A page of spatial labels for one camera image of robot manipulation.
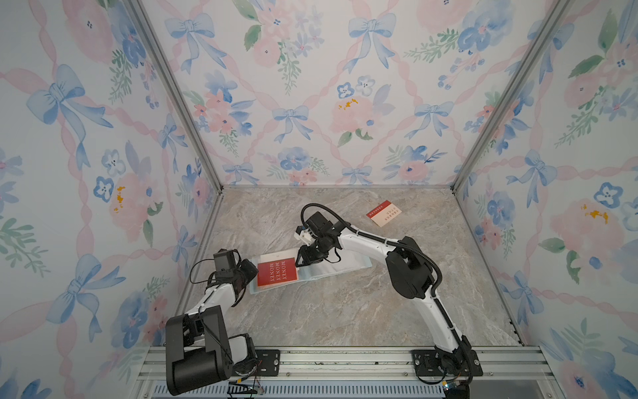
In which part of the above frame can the red money card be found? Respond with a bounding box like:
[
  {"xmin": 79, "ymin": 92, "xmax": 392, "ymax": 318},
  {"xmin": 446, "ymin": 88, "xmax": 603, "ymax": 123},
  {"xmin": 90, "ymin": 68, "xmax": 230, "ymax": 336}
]
[{"xmin": 257, "ymin": 258, "xmax": 298, "ymax": 289}]

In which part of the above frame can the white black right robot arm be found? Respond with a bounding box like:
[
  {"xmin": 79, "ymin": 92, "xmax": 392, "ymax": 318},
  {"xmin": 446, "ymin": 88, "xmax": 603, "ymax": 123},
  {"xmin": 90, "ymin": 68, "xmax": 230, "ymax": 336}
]
[{"xmin": 295, "ymin": 203, "xmax": 483, "ymax": 382}]

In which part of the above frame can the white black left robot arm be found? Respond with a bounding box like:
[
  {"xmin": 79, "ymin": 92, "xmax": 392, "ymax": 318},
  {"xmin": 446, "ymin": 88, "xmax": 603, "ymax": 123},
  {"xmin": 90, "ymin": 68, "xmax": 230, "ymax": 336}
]
[{"xmin": 164, "ymin": 249, "xmax": 259, "ymax": 396}]

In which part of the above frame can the red and cream card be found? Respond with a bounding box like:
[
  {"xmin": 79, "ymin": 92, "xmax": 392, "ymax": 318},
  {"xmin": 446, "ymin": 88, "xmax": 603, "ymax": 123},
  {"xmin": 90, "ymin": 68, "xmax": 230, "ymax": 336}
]
[{"xmin": 367, "ymin": 200, "xmax": 402, "ymax": 227}]

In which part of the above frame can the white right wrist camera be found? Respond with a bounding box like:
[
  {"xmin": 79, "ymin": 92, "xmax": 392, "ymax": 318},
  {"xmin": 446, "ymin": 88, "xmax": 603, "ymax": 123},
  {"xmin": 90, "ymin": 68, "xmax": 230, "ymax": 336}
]
[{"xmin": 294, "ymin": 225, "xmax": 315, "ymax": 245}]

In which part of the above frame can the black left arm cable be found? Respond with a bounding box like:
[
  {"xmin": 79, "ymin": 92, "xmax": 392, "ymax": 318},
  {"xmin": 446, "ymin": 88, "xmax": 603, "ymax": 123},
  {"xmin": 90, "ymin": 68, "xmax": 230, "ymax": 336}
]
[{"xmin": 188, "ymin": 256, "xmax": 250, "ymax": 350}]

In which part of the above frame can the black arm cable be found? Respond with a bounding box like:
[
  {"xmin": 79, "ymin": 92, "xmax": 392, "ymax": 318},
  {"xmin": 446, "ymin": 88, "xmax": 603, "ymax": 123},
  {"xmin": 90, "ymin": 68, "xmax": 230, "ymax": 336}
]
[
  {"xmin": 188, "ymin": 256, "xmax": 250, "ymax": 350},
  {"xmin": 300, "ymin": 203, "xmax": 475, "ymax": 370}
]

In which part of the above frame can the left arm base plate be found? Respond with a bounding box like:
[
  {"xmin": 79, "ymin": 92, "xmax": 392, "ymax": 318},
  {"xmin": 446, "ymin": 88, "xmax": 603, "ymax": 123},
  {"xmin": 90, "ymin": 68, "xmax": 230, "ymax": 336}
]
[{"xmin": 231, "ymin": 349, "xmax": 281, "ymax": 377}]

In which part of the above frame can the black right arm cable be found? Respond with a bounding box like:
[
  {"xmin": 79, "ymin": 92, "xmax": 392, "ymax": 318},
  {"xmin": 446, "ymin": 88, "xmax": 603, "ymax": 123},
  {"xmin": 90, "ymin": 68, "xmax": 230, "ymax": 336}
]
[{"xmin": 300, "ymin": 203, "xmax": 475, "ymax": 370}]

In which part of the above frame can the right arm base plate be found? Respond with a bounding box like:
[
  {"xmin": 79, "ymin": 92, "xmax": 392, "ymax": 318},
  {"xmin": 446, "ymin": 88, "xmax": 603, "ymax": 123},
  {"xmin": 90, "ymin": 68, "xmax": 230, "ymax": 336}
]
[{"xmin": 410, "ymin": 348, "xmax": 483, "ymax": 378}]

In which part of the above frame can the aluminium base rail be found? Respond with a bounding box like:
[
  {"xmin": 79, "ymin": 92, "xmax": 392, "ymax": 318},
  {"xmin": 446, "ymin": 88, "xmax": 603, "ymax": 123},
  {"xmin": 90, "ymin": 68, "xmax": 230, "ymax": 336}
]
[{"xmin": 129, "ymin": 345, "xmax": 567, "ymax": 399}]

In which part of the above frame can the aluminium corner post left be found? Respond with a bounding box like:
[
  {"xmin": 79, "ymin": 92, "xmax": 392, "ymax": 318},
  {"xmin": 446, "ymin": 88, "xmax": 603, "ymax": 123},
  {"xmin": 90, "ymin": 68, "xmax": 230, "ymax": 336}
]
[{"xmin": 123, "ymin": 0, "xmax": 224, "ymax": 195}]

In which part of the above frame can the aluminium corner post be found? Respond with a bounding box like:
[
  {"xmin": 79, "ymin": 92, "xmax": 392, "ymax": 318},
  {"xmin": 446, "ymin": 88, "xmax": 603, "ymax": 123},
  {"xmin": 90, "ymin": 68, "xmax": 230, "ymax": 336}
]
[
  {"xmin": 123, "ymin": 0, "xmax": 224, "ymax": 195},
  {"xmin": 450, "ymin": 0, "xmax": 573, "ymax": 195}
]

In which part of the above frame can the aluminium corner post right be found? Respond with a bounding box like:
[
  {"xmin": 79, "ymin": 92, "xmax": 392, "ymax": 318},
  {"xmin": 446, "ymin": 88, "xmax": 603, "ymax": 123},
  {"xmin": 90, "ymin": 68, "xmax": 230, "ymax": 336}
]
[{"xmin": 450, "ymin": 0, "xmax": 573, "ymax": 195}]

